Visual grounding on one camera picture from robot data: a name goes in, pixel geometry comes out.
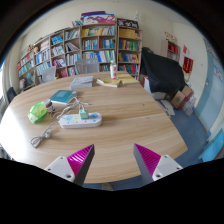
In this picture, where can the green plastic bag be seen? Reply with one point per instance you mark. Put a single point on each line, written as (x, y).
(37, 112)

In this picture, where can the yellow book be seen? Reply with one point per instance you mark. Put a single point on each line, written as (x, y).
(128, 79)
(109, 82)

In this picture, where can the dark chair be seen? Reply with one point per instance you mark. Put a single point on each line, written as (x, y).
(11, 94)

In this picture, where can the grey mesh chair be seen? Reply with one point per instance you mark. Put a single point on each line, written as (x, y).
(87, 66)
(49, 74)

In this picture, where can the blue board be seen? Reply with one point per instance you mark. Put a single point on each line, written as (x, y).
(213, 148)

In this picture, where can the cardboard box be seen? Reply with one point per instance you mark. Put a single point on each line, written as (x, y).
(180, 98)

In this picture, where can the wooden bookshelf unit with books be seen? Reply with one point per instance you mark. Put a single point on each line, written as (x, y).
(96, 43)

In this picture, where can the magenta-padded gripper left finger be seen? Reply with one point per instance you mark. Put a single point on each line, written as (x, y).
(63, 166)

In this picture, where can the mint green charger block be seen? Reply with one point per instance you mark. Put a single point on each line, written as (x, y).
(83, 114)

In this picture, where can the white pastel power strip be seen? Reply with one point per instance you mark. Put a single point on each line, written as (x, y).
(75, 122)

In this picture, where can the small jar with white lid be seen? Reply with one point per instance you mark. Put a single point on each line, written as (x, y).
(49, 105)

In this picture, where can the red wall hanging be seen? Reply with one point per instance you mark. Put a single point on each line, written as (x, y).
(187, 65)

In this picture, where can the white papers on floor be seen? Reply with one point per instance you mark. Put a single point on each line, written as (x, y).
(167, 107)

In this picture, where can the white bottle with red label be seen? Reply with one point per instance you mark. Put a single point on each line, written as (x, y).
(113, 70)

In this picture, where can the white box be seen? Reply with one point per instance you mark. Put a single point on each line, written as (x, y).
(151, 90)

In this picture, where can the black cloth cover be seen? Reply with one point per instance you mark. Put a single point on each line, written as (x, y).
(163, 73)

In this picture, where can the grey book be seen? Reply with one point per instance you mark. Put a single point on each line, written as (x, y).
(81, 82)

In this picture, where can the teal book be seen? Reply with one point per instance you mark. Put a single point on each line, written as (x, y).
(62, 96)

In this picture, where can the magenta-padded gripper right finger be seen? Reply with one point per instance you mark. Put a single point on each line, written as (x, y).
(163, 165)

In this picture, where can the small wall shelf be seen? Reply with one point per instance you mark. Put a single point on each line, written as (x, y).
(170, 50)

